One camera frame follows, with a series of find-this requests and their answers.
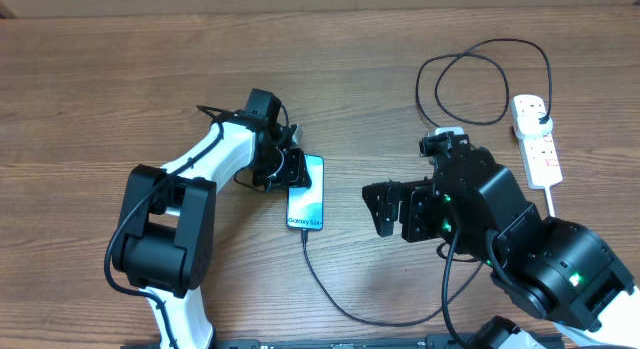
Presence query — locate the black USB charging cable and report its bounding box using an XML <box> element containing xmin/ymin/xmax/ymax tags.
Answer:
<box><xmin>299</xmin><ymin>37</ymin><xmax>554</xmax><ymax>328</ymax></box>

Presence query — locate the white charger adapter plug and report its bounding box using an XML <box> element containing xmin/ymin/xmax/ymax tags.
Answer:
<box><xmin>513</xmin><ymin>113</ymin><xmax>553</xmax><ymax>140</ymax></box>

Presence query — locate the blue Galaxy smartphone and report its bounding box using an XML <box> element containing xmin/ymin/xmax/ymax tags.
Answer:
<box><xmin>286</xmin><ymin>155</ymin><xmax>324</xmax><ymax>231</ymax></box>

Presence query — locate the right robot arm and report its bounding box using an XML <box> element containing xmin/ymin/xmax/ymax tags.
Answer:
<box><xmin>362</xmin><ymin>132</ymin><xmax>639</xmax><ymax>348</ymax></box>

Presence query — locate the white power strip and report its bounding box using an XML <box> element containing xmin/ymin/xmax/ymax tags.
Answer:
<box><xmin>510</xmin><ymin>94</ymin><xmax>563</xmax><ymax>189</ymax></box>

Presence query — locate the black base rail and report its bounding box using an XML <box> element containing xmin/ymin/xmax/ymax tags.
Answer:
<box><xmin>119</xmin><ymin>333</ymin><xmax>566</xmax><ymax>349</ymax></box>

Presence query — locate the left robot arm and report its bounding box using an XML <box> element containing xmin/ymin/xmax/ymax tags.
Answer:
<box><xmin>103</xmin><ymin>89</ymin><xmax>312</xmax><ymax>348</ymax></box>

